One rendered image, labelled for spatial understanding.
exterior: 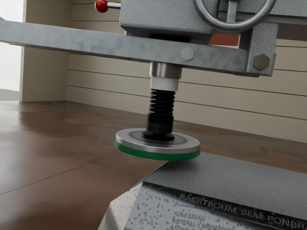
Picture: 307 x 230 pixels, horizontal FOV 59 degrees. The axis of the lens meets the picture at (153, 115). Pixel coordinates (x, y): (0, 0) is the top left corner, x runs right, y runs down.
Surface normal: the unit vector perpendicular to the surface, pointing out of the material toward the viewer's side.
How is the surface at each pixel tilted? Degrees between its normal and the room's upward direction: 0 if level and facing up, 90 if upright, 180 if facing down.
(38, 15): 90
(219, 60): 90
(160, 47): 90
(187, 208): 45
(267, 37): 90
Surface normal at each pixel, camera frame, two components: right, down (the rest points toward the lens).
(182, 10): -0.13, 0.12
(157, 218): -0.15, -0.63
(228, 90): -0.45, 0.07
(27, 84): 0.89, 0.15
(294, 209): 0.11, -0.99
